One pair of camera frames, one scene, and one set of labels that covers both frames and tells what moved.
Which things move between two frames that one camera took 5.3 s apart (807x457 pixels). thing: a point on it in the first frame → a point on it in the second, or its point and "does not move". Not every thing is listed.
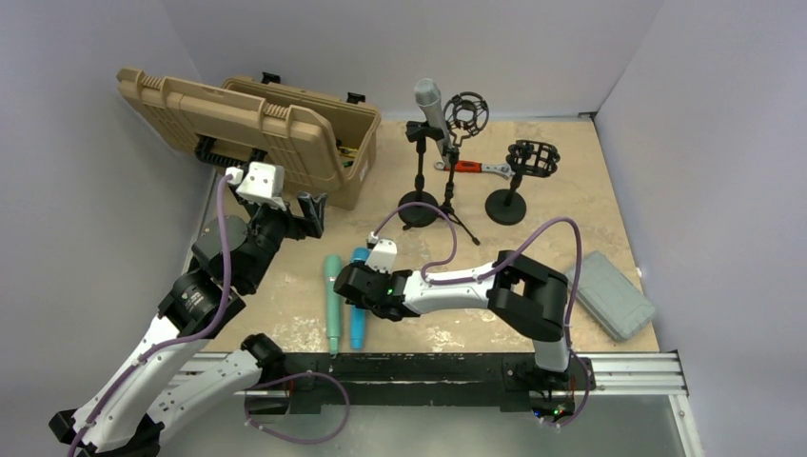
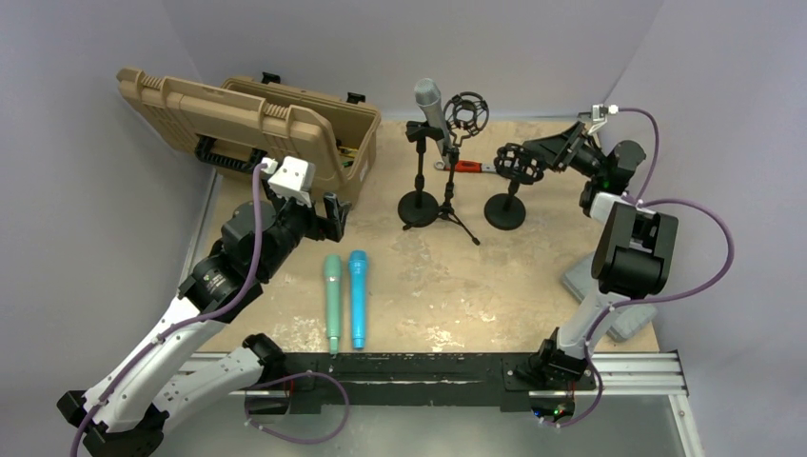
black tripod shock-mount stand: [464, 114] does not move
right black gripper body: [365, 268] → [583, 159]
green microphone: [332, 264] does not move
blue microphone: [358, 317] does not move
